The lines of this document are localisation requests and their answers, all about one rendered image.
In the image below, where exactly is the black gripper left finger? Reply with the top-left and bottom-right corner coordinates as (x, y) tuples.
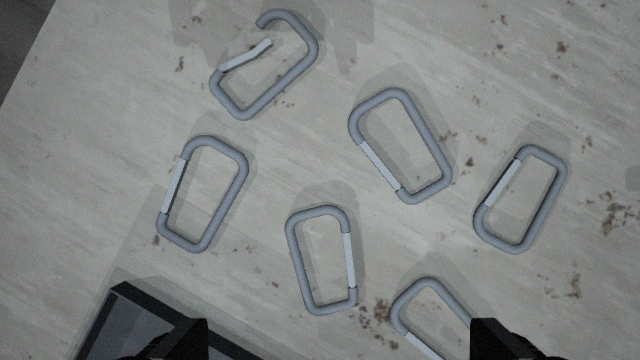
(116, 318), (209, 360)

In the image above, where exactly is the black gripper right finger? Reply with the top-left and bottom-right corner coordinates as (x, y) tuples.
(470, 318), (567, 360)

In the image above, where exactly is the grey tray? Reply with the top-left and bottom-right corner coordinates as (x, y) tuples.
(73, 283), (263, 360)

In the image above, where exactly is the grey carabiner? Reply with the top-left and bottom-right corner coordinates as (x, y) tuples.
(348, 88), (453, 205)
(156, 135), (249, 254)
(389, 277), (472, 360)
(285, 205), (358, 316)
(209, 9), (319, 121)
(473, 145), (568, 255)

